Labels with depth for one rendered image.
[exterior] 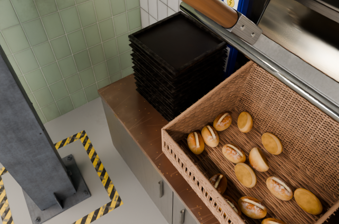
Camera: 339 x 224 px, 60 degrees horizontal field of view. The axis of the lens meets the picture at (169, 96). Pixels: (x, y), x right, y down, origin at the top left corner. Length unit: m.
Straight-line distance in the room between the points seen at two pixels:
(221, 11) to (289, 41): 0.70
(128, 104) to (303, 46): 0.76
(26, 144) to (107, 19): 0.90
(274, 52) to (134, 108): 0.91
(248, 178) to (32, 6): 1.29
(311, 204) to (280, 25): 0.62
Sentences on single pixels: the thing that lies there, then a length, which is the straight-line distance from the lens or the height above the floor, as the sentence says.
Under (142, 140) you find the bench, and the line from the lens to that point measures 1.24.
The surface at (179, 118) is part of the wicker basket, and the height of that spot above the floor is 0.75.
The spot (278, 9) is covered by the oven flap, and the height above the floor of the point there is 1.05.
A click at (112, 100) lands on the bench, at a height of 0.58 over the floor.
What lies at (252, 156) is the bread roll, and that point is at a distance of 1.17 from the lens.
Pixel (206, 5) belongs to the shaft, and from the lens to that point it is 0.41.
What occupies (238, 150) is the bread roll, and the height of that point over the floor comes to 0.64.
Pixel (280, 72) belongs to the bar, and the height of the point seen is 1.17.
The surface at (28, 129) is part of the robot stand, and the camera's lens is 1.31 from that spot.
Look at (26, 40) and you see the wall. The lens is 1.76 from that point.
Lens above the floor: 1.61
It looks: 48 degrees down
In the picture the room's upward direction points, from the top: straight up
